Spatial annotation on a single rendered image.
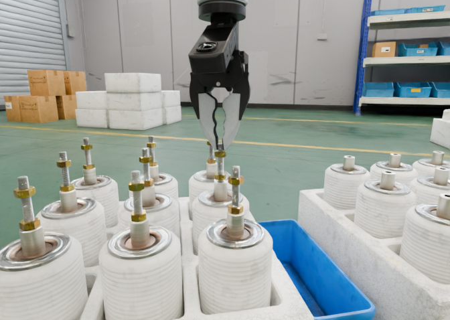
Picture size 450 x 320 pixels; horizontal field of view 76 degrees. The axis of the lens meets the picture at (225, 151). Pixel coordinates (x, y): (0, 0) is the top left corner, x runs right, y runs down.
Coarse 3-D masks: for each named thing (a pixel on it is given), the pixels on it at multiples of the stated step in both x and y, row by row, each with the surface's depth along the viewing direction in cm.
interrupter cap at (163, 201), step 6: (132, 198) 48; (156, 198) 48; (162, 198) 48; (168, 198) 48; (126, 204) 45; (132, 204) 45; (156, 204) 46; (162, 204) 45; (168, 204) 45; (132, 210) 43; (150, 210) 43; (156, 210) 43
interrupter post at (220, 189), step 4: (216, 180) 48; (224, 180) 48; (216, 184) 47; (220, 184) 47; (224, 184) 47; (216, 188) 47; (220, 188) 47; (224, 188) 47; (216, 192) 47; (220, 192) 47; (224, 192) 47; (216, 196) 47; (220, 196) 47; (224, 196) 47; (220, 200) 47
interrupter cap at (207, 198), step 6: (204, 192) 50; (210, 192) 50; (228, 192) 50; (198, 198) 48; (204, 198) 48; (210, 198) 48; (228, 198) 48; (240, 198) 47; (204, 204) 46; (210, 204) 45; (216, 204) 45; (222, 204) 45; (228, 204) 45
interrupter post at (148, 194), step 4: (148, 188) 45; (152, 188) 45; (144, 192) 45; (148, 192) 45; (152, 192) 45; (144, 196) 45; (148, 196) 45; (152, 196) 46; (144, 200) 45; (148, 200) 45; (152, 200) 46; (144, 204) 45; (148, 204) 45; (152, 204) 46
